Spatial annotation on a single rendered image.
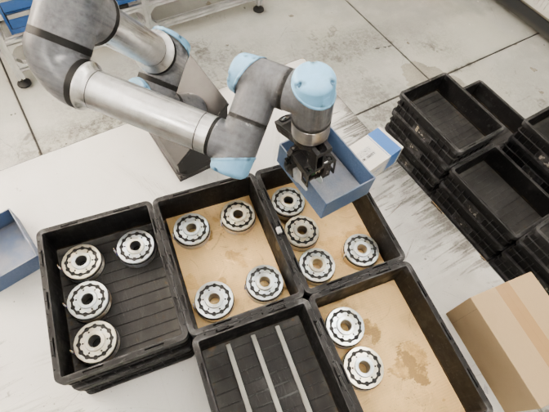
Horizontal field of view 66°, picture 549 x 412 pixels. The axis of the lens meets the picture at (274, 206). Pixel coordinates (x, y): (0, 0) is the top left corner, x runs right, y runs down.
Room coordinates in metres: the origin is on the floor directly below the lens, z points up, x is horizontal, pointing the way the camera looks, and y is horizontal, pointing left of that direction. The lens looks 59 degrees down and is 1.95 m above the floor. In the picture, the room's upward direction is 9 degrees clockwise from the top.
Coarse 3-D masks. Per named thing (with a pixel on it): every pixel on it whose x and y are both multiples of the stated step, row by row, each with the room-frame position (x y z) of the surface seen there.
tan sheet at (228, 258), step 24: (216, 216) 0.59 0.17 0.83; (216, 240) 0.51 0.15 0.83; (240, 240) 0.52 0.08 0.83; (264, 240) 0.53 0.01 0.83; (192, 264) 0.43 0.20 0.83; (216, 264) 0.44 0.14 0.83; (240, 264) 0.45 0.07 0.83; (264, 264) 0.46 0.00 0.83; (192, 288) 0.36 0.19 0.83; (240, 288) 0.38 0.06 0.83; (240, 312) 0.31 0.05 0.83
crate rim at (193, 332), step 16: (176, 192) 0.59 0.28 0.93; (192, 192) 0.60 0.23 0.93; (256, 192) 0.64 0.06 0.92; (160, 224) 0.49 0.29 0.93; (272, 224) 0.55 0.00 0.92; (288, 256) 0.45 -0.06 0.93; (176, 272) 0.36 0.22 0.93; (176, 288) 0.32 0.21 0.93; (224, 320) 0.26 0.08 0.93; (192, 336) 0.22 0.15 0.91
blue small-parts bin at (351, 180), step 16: (288, 144) 0.67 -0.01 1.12; (336, 144) 0.71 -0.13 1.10; (352, 160) 0.66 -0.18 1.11; (288, 176) 0.61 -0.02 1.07; (336, 176) 0.63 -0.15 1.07; (352, 176) 0.64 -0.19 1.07; (368, 176) 0.61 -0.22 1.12; (304, 192) 0.56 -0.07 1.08; (320, 192) 0.58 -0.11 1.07; (336, 192) 0.58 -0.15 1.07; (352, 192) 0.55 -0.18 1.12; (320, 208) 0.51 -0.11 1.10; (336, 208) 0.53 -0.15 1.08
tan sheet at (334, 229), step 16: (272, 192) 0.70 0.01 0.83; (304, 208) 0.66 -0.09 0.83; (352, 208) 0.69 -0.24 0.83; (320, 224) 0.62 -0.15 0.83; (336, 224) 0.63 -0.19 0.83; (352, 224) 0.63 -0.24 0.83; (320, 240) 0.56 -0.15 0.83; (336, 240) 0.57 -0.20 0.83; (336, 256) 0.52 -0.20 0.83; (336, 272) 0.47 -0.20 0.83; (352, 272) 0.48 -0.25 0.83
